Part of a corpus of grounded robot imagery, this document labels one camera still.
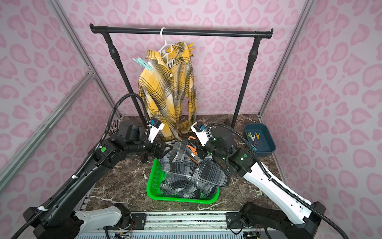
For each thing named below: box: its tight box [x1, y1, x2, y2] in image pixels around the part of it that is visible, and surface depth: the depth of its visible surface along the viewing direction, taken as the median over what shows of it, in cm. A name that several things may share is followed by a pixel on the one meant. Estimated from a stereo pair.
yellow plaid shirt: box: [137, 41, 198, 142], surface depth 67 cm
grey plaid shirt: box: [159, 138, 231, 200], surface depth 72 cm
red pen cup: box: [109, 119, 121, 134], surface depth 97 cm
